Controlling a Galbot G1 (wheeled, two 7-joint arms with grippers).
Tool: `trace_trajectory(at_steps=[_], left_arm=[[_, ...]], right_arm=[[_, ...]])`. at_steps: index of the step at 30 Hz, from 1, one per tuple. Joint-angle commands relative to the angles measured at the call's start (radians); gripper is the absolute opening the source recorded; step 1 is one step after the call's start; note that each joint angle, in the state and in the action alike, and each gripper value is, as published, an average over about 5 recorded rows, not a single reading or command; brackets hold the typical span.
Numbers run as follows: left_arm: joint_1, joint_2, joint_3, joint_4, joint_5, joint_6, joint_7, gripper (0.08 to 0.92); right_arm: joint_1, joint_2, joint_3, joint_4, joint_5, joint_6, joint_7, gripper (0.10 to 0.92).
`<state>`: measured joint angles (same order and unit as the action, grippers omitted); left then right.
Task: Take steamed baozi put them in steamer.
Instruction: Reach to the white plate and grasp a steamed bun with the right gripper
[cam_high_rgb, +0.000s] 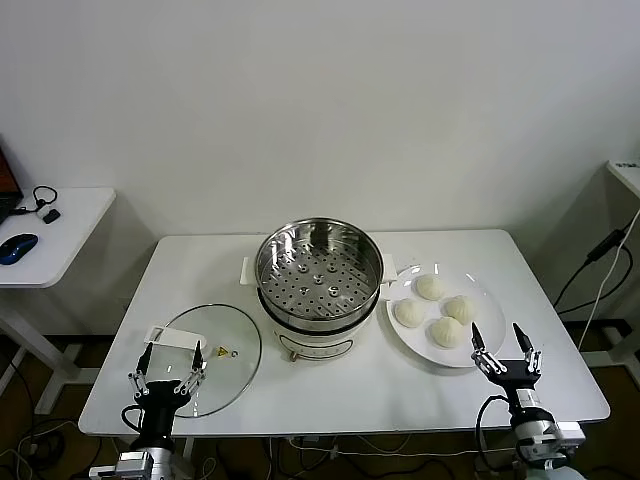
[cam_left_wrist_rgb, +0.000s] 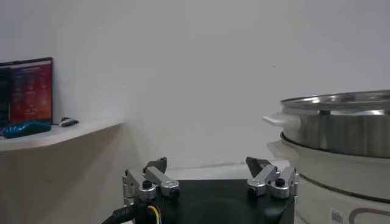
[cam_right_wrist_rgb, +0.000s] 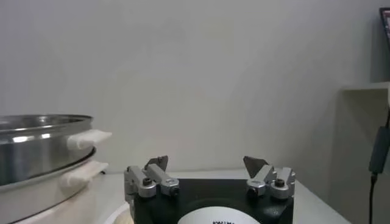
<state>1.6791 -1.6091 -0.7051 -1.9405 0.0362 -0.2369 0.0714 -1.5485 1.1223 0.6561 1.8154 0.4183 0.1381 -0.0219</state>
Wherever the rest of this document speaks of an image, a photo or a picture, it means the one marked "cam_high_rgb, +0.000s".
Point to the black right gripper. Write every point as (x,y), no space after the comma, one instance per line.
(512,376)

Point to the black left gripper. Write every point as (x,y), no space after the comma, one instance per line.
(159,400)

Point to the white steamed baozi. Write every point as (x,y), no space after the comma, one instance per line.
(446,331)
(410,313)
(460,308)
(430,287)

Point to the blue computer mouse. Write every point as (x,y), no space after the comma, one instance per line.
(17,247)

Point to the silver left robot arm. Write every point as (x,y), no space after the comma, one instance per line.
(160,457)

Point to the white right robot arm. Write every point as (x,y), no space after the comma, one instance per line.
(532,435)

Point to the stainless steel steamer basket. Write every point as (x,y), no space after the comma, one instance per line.
(267,250)

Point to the white round plate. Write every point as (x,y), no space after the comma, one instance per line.
(480,300)

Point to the round glass pot lid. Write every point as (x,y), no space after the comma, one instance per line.
(235,325)

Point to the white electric cooker base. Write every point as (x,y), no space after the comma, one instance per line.
(320,342)

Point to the white side table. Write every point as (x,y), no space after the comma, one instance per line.
(75,225)

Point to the small black device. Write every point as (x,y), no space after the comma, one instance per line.
(51,216)

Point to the white shelf table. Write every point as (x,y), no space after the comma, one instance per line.
(627,172)

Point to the black laptop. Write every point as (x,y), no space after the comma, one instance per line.
(7,192)

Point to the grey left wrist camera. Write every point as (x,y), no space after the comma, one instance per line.
(131,462)

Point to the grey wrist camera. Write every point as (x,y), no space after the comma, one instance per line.
(131,462)
(570,434)

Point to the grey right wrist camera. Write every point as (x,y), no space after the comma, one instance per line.
(570,434)

